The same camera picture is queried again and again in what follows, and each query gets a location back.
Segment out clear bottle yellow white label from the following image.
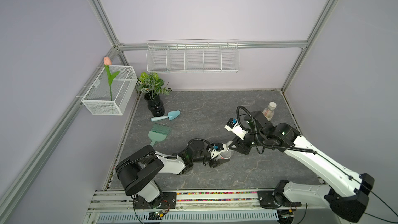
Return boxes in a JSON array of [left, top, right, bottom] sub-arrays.
[[219, 141, 233, 159]]

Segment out clear bottle red cream label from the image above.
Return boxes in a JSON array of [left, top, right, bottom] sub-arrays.
[[262, 102, 277, 121]]

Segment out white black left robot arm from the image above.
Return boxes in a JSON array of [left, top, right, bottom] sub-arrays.
[[116, 139, 232, 208]]

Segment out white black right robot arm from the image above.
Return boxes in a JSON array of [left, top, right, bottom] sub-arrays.
[[225, 111, 375, 223]]

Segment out green hand brush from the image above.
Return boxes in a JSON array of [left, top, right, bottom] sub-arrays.
[[151, 124, 172, 136]]

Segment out light blue plastic trowel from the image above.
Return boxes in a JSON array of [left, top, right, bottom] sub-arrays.
[[151, 111, 181, 122]]

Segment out black glossy plant vase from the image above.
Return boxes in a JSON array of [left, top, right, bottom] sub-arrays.
[[144, 93, 165, 117]]

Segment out green artificial leafy plant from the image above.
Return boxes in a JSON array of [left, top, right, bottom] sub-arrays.
[[137, 72, 172, 100]]

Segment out pink artificial tulip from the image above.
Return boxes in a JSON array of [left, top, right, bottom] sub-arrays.
[[104, 57, 120, 101]]

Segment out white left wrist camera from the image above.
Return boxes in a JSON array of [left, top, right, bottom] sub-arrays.
[[210, 143, 224, 158]]

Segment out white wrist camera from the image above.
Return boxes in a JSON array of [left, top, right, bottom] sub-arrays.
[[225, 118, 248, 140], [210, 143, 224, 158]]

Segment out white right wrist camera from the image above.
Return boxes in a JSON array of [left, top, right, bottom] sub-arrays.
[[225, 118, 248, 140]]

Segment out grey slotted cable duct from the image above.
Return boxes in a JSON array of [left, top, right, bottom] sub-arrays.
[[96, 210, 279, 224]]

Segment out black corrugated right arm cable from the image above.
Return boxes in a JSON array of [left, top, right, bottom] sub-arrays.
[[236, 105, 361, 184]]

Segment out white wire wall shelf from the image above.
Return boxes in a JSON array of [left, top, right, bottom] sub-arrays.
[[146, 39, 240, 73]]

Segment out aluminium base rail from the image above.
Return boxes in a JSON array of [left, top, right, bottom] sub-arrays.
[[88, 189, 330, 212]]

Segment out white wire basket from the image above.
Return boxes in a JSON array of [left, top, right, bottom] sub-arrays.
[[77, 65, 137, 116]]

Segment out aluminium frame profiles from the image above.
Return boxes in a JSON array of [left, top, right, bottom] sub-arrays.
[[1, 0, 339, 224]]

